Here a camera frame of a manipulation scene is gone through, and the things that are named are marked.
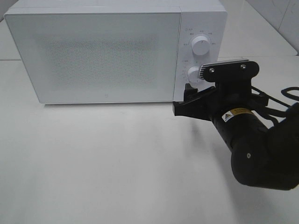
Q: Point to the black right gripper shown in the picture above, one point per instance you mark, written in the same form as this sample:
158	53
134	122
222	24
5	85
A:
225	102

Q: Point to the white dial knob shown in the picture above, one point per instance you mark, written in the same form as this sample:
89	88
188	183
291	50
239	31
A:
193	74
200	45

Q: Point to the white microwave door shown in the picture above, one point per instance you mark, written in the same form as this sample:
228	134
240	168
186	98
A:
98	58

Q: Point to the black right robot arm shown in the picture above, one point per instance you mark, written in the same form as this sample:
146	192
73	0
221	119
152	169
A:
264	142

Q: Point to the white microwave oven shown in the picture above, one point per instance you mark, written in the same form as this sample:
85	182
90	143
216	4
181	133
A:
197	17

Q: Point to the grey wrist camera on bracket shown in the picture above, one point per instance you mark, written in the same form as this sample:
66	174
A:
229	71

